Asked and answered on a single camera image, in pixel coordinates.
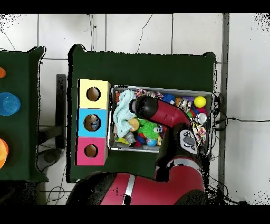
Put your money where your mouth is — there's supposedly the wooden box with three holes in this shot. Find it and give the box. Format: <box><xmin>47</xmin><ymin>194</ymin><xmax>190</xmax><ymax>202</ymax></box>
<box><xmin>75</xmin><ymin>79</ymin><xmax>112</xmax><ymax>166</ymax></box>

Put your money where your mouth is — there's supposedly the mint green cloth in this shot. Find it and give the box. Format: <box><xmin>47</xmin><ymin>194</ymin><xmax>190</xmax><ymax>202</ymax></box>
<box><xmin>113</xmin><ymin>89</ymin><xmax>138</xmax><ymax>138</ymax></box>

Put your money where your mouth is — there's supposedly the green fuzzy toy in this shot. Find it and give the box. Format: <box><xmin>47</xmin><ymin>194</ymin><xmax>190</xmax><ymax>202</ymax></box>
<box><xmin>138</xmin><ymin>119</ymin><xmax>161</xmax><ymax>141</ymax></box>

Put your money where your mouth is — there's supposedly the blue fuzzy toy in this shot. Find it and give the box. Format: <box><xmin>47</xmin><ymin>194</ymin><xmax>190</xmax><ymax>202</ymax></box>
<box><xmin>162</xmin><ymin>93</ymin><xmax>176</xmax><ymax>105</ymax></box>

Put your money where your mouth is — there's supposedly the dark green table cloth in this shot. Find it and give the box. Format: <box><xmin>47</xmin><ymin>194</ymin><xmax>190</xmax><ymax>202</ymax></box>
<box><xmin>0</xmin><ymin>46</ymin><xmax>49</xmax><ymax>183</ymax></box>
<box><xmin>67</xmin><ymin>44</ymin><xmax>217</xmax><ymax>188</ymax></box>

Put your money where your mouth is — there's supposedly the yellow ball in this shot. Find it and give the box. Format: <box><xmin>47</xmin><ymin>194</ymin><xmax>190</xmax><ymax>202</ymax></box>
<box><xmin>194</xmin><ymin>96</ymin><xmax>207</xmax><ymax>108</ymax></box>

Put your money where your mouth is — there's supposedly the black flat panel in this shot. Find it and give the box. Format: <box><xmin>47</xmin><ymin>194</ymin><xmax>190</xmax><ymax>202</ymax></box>
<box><xmin>55</xmin><ymin>73</ymin><xmax>68</xmax><ymax>150</ymax></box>

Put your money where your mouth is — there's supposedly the blue plastic cup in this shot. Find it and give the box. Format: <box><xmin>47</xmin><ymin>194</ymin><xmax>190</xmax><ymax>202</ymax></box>
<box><xmin>0</xmin><ymin>92</ymin><xmax>21</xmax><ymax>117</ymax></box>

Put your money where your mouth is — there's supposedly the shallow wire mesh bin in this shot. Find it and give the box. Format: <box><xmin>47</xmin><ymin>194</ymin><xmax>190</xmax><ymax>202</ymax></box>
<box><xmin>107</xmin><ymin>85</ymin><xmax>214</xmax><ymax>156</ymax></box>

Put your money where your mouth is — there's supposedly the black cable bundle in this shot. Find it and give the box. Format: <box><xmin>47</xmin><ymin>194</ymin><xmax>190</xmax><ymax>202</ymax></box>
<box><xmin>208</xmin><ymin>175</ymin><xmax>247</xmax><ymax>205</ymax></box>

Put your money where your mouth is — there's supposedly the black power cable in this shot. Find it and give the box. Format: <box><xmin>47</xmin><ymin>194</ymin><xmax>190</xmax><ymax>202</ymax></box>
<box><xmin>213</xmin><ymin>117</ymin><xmax>270</xmax><ymax>131</ymax></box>

